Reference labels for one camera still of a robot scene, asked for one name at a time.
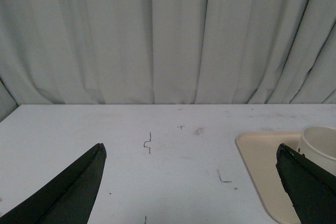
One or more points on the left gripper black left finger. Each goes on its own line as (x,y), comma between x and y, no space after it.
(67,198)

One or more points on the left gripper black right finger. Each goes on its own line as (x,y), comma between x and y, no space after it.
(310,188)

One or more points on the cream ceramic mug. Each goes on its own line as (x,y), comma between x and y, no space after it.
(317,143)

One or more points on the beige square plastic plate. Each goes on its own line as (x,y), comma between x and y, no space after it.
(258,150)

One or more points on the grey-white pleated curtain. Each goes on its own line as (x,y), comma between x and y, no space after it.
(167,52)

